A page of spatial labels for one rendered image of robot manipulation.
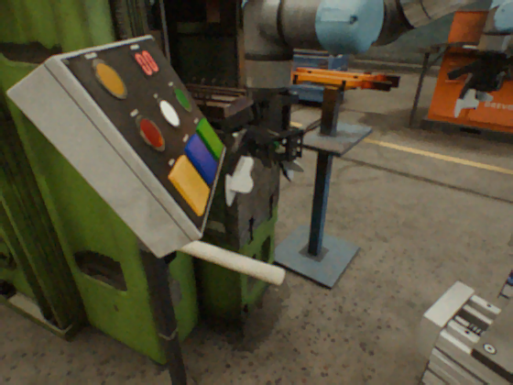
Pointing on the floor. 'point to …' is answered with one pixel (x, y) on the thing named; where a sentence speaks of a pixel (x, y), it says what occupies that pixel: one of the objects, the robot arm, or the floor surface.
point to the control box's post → (158, 288)
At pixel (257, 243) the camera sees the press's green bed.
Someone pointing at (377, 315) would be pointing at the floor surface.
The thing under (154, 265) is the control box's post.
